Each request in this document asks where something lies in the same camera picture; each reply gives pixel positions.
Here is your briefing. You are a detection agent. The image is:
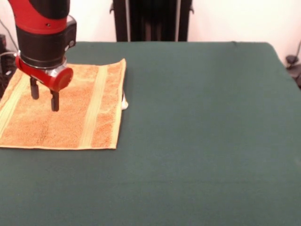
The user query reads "tan terry towel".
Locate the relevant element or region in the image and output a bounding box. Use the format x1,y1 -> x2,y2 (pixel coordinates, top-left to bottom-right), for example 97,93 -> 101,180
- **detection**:
0,58 -> 130,150

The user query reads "dark green table cloth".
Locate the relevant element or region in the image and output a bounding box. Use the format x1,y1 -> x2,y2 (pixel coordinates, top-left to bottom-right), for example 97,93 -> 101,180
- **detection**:
0,41 -> 301,226

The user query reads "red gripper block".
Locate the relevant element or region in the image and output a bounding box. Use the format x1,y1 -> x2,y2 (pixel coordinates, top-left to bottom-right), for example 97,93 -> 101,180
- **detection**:
15,53 -> 74,112

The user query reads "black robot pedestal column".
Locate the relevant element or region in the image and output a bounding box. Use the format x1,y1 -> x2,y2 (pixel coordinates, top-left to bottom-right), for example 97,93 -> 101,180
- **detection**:
110,0 -> 195,42

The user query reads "dark stand base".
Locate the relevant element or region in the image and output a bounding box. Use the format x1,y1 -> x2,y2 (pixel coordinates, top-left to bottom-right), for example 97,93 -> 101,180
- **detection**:
0,34 -> 21,97
285,40 -> 301,89

